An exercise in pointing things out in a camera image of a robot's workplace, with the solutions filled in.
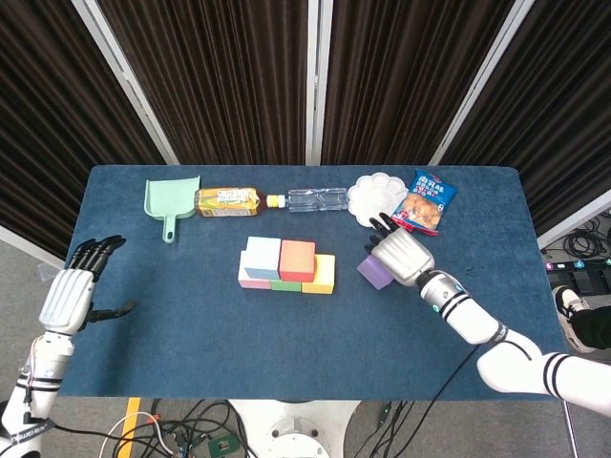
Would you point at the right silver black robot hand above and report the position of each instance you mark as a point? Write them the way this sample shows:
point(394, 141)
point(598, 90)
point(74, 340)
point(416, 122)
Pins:
point(403, 255)

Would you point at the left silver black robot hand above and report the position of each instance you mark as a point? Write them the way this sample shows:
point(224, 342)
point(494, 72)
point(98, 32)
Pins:
point(67, 296)

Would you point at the purple foam cube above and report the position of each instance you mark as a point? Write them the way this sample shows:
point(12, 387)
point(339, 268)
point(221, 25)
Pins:
point(374, 274)

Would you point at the yellow foam cube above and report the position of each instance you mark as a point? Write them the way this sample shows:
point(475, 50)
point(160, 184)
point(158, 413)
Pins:
point(324, 276)

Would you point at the red foam cube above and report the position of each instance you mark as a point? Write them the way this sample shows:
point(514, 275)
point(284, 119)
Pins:
point(297, 260)

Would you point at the light blue foam cube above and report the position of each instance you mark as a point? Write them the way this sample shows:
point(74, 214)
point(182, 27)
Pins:
point(262, 255)

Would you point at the pink foam cube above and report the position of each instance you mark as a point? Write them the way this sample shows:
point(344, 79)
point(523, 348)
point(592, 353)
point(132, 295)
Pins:
point(253, 285)

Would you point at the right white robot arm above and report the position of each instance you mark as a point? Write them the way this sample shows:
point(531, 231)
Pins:
point(501, 343)

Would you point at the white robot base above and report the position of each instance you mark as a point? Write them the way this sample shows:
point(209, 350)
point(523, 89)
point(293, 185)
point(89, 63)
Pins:
point(296, 424)

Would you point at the blue red snack bag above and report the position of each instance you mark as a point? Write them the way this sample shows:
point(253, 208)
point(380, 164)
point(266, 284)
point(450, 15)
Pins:
point(425, 205)

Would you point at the white flower-shaped paint palette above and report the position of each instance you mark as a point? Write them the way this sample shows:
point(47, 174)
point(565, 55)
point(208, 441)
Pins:
point(370, 195)

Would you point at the clear plastic water bottle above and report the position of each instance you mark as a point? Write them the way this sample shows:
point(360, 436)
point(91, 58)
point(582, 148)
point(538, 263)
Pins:
point(317, 199)

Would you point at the yellow floor tape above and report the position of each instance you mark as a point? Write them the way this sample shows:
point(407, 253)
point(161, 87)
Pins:
point(130, 420)

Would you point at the light green plastic dustpan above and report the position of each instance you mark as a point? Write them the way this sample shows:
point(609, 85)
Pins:
point(167, 195)

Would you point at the blue tablecloth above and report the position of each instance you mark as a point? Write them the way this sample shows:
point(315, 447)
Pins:
point(286, 353)

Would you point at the white black sneaker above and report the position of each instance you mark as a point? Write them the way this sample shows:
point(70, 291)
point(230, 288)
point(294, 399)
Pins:
point(568, 305)

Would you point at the power strip with lit switches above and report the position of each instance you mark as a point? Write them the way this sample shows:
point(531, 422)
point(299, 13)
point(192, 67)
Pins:
point(577, 264)

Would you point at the dark pleated partition screen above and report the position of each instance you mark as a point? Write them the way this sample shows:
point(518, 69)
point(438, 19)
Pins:
point(48, 119)
point(229, 71)
point(554, 119)
point(396, 71)

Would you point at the tea bottle yellow label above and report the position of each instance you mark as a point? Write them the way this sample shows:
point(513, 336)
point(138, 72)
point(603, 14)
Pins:
point(229, 198)

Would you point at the black foot pedal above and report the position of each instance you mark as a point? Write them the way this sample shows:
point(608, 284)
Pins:
point(589, 281)

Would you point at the person's black trouser leg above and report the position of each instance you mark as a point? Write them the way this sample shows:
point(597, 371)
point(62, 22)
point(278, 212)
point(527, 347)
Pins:
point(594, 326)

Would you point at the green circuit board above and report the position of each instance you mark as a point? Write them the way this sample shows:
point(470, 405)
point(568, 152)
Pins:
point(222, 446)

